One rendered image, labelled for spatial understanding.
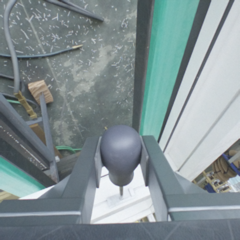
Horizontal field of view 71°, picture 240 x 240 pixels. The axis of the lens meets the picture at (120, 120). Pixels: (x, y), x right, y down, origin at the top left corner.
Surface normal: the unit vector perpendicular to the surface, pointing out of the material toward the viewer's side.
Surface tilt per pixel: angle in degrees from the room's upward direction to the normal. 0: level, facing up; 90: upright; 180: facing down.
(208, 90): 90
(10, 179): 0
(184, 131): 90
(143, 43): 90
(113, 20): 0
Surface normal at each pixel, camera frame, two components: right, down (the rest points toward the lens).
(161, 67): 0.36, 0.75
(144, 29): -0.93, 0.32
